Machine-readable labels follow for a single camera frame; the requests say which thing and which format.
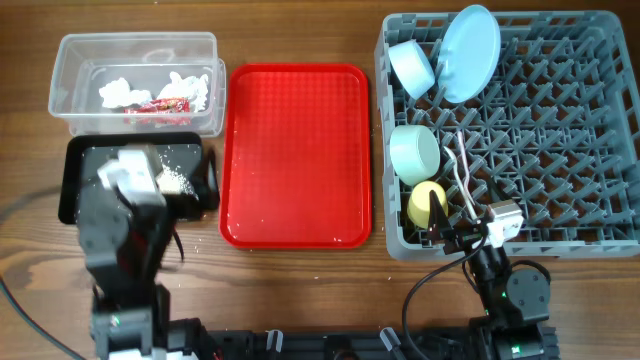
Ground white plastic spoon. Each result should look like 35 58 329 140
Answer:
444 147 478 222

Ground yellow plastic cup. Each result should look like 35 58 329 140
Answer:
407 181 448 229

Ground rice and food scraps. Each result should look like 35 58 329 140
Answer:
156 150 195 195

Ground mint green bowl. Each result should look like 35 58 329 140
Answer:
389 125 441 186

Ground red strawberry cake wrapper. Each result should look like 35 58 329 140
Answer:
124 97 191 126

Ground white tissue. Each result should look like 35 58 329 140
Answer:
157 72 209 112
99 77 152 109

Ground light blue bowl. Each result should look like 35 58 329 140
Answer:
389 40 436 99

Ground light blue plate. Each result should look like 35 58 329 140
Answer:
436 5 501 104

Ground white plastic fork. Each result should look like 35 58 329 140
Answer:
456 130 475 204

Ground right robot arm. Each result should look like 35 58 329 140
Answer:
401 190 551 359

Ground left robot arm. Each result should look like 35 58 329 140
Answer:
61 145 219 359

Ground clear plastic waste bin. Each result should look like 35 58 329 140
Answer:
48 32 226 137

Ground black food waste tray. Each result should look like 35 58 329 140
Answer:
58 132 219 225

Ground grey dishwasher rack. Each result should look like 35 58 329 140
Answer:
374 11 639 258

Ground red plastic tray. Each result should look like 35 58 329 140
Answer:
219 63 372 249

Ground crumpled white tissue in bin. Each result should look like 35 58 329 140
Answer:
99 77 152 109

